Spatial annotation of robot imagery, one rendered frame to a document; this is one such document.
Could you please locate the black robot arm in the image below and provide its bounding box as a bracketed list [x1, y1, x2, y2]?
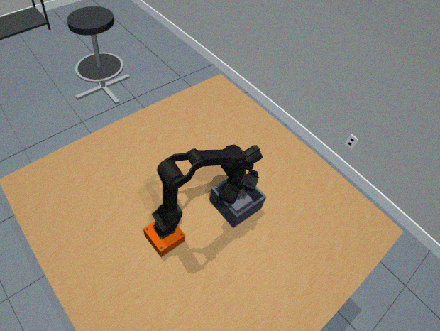
[152, 144, 263, 239]

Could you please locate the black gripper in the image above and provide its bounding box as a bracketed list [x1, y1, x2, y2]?
[219, 165, 254, 204]

